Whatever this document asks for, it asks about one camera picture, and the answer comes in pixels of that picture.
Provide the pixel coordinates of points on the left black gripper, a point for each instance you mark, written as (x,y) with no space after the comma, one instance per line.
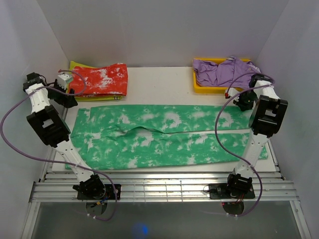
(67,101)

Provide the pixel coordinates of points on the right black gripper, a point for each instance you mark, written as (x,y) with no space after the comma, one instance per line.
(243,107)

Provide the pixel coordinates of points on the green tie-dye trousers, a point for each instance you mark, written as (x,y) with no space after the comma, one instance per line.
(122,137)

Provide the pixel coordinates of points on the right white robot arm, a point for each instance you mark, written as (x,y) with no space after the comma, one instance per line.
(268,112)

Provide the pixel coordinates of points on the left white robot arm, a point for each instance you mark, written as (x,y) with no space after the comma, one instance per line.
(53,131)

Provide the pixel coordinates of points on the yellow folded trousers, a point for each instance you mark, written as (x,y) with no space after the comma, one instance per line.
(99,97)

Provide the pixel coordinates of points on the purple trousers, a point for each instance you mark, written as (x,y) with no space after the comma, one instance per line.
(221,73)

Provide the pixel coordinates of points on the red tie-dye folded trousers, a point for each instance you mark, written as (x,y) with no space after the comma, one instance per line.
(102,78)

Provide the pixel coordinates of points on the yellow plastic tray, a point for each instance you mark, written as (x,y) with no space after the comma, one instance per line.
(211,89)

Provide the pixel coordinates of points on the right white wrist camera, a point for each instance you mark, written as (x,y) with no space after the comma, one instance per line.
(231,92)

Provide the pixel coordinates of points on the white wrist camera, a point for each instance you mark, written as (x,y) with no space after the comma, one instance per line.
(64,78)
(231,92)

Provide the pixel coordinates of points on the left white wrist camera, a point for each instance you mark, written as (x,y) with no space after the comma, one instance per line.
(64,78)

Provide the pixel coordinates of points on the aluminium rail frame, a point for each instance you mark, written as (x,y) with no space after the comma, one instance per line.
(162,187)

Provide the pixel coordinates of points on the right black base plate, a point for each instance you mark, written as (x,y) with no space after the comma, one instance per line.
(221,191)

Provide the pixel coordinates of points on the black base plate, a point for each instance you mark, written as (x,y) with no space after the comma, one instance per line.
(109,194)
(221,191)

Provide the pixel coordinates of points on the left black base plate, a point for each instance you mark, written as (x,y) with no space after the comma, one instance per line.
(109,194)

